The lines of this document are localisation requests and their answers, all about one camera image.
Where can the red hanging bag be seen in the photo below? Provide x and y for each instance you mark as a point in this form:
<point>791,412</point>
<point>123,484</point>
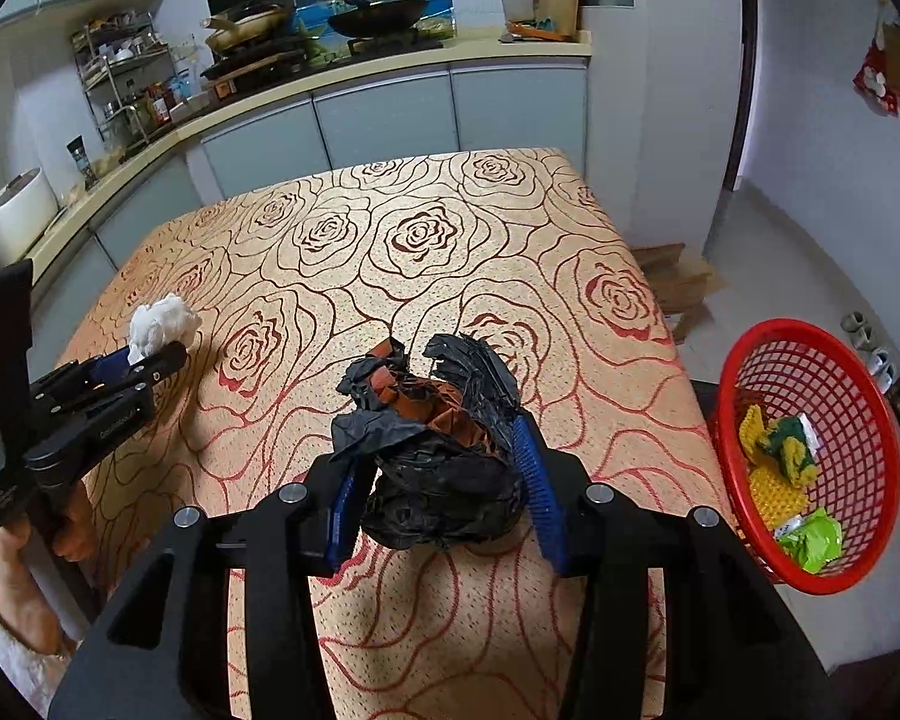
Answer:
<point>874,82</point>

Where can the person's left forearm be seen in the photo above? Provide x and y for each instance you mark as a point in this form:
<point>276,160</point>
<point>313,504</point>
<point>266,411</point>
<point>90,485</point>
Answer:
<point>0,660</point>

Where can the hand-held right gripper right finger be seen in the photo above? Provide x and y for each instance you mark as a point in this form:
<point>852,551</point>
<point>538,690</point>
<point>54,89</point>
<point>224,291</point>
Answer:
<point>536,487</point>

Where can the metal spice rack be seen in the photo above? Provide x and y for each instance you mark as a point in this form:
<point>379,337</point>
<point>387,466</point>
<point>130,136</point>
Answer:
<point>120,82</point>

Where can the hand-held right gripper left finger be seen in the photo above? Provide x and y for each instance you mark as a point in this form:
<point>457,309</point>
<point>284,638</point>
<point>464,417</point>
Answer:
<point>341,517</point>

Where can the dark brown door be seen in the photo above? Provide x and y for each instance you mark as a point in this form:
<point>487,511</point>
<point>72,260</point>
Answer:
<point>742,52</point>

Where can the white rice cooker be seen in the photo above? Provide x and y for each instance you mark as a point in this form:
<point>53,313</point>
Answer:
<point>15,210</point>

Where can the orange tray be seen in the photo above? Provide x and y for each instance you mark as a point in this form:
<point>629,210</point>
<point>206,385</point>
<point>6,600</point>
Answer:
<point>536,31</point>

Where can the black plastic bag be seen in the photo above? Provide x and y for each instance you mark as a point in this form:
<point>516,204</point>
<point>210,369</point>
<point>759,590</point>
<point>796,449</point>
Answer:
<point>435,480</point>

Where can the dark green scouring pad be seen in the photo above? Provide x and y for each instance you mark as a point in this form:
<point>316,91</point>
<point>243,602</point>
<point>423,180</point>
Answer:
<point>786,431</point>

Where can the pair of white shoes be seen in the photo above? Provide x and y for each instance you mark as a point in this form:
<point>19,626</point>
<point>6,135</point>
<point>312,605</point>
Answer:
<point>879,367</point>

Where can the grey kitchen counter cabinets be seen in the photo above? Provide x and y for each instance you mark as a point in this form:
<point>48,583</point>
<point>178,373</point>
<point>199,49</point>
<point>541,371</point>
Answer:
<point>382,120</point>

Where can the pair of grey shoes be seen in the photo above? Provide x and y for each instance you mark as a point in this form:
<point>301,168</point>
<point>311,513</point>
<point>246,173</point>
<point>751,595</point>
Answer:
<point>853,330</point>

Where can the golden frying pan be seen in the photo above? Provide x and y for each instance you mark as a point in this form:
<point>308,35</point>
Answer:
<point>244,26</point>

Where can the black wok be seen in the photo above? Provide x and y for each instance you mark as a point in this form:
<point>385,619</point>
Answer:
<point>379,15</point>

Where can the green snack packet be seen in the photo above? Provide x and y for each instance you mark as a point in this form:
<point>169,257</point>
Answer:
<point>814,540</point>

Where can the person's left hand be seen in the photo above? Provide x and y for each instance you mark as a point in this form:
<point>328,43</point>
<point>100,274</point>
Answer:
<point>22,592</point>

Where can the white paper ball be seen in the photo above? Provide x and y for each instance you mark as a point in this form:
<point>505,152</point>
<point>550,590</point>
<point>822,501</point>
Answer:
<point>161,326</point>

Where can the yellow foam net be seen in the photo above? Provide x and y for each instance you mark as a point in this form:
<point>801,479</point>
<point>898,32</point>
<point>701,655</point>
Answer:
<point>776,499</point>
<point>754,427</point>

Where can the black gas stove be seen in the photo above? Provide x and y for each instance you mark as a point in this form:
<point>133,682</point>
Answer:
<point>255,64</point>

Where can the red plastic basket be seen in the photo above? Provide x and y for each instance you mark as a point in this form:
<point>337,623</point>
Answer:
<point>726,427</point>

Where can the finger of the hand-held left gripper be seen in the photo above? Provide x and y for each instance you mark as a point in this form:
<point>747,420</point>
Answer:
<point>109,367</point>
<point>154,373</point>

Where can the cardboard box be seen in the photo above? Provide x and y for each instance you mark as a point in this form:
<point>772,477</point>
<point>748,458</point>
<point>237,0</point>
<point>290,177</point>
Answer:
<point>679,285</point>

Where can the black seasoning bottle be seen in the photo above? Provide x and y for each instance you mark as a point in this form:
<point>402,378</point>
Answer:
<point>82,161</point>

